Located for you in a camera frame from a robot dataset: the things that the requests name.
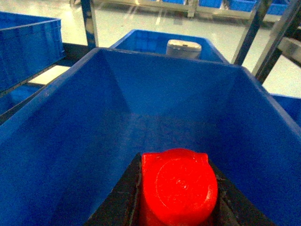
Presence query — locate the blue left target bin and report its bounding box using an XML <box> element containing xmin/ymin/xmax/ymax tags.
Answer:
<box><xmin>0</xmin><ymin>12</ymin><xmax>65</xmax><ymax>91</ymax></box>

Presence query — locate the blue bin behind target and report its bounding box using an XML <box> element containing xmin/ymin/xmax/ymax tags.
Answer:
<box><xmin>111</xmin><ymin>29</ymin><xmax>228</xmax><ymax>64</ymax></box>

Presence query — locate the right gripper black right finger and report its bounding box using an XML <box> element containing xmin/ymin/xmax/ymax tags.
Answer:
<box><xmin>209</xmin><ymin>160</ymin><xmax>275</xmax><ymax>226</ymax></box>

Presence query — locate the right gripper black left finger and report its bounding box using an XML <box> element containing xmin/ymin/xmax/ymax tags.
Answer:
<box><xmin>84</xmin><ymin>153</ymin><xmax>142</xmax><ymax>226</ymax></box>

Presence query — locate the white cylindrical container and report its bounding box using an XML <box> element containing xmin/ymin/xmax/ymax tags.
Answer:
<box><xmin>166</xmin><ymin>39</ymin><xmax>202</xmax><ymax>59</ymax></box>

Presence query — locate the red one-stud toy block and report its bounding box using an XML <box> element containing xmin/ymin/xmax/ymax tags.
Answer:
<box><xmin>139</xmin><ymin>148</ymin><xmax>218</xmax><ymax>226</ymax></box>

